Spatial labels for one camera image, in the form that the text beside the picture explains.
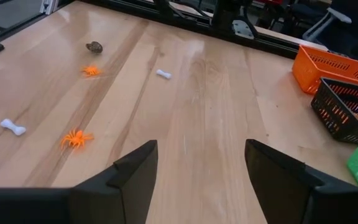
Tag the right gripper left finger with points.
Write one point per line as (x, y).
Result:
(57, 208)

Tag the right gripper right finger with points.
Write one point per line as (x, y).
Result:
(306, 208)

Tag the black plastic basket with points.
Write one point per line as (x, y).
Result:
(328, 121)

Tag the white plastic bone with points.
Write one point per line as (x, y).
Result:
(12, 127)
(164, 74)

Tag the orange plastic basket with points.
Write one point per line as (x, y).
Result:
(309, 71)

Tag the grey office chair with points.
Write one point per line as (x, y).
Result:
(325, 25)

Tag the black aluminium table frame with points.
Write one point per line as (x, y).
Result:
(275, 43)

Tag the white metal bracket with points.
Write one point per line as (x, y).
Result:
(243, 29)
(49, 6)

